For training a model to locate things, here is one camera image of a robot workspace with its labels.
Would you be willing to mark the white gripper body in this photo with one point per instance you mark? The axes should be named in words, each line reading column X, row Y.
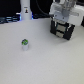
column 67, row 11

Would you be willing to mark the black kcup holder machine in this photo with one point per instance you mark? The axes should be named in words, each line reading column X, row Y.
column 62, row 30

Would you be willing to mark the white kcup with green lid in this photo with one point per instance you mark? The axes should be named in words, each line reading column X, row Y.
column 24, row 44

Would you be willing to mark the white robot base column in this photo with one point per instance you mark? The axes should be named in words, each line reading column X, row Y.
column 26, row 13

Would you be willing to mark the black equipment with blue lights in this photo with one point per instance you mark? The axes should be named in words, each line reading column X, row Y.
column 9, row 19

